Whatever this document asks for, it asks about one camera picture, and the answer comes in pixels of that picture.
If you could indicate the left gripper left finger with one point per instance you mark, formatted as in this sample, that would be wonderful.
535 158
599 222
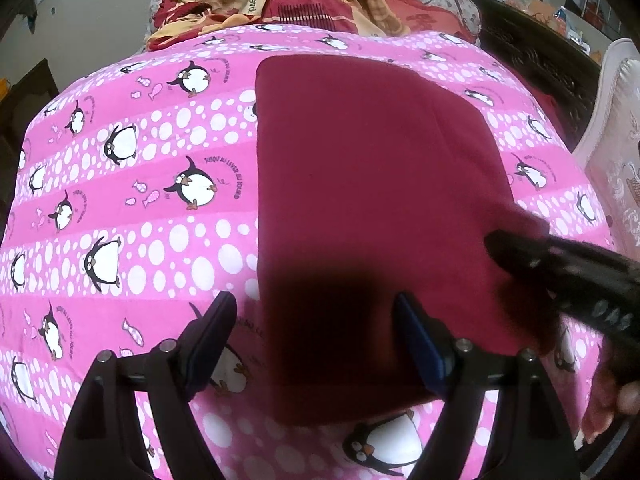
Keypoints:
103 438

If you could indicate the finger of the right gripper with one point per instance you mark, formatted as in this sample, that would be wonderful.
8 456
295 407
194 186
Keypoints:
589 283

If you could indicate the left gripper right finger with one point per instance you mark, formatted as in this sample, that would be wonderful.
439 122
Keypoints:
530 437

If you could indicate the maroon sweater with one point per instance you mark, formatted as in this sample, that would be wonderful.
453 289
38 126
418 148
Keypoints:
373 180

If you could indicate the person's right hand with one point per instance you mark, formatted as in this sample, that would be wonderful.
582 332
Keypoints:
608 397

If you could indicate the white upholstered chair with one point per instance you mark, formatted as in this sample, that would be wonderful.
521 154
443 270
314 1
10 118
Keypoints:
609 148

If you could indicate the pink penguin bedspread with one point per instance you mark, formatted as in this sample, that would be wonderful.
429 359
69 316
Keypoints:
136 201

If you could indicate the dark bedside cabinet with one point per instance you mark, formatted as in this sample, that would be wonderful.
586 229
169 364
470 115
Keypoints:
565 80

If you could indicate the dark wooden desk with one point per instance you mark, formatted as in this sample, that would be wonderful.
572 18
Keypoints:
18 108

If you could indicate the red yellow floral blanket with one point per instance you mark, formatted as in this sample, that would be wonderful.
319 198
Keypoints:
173 21

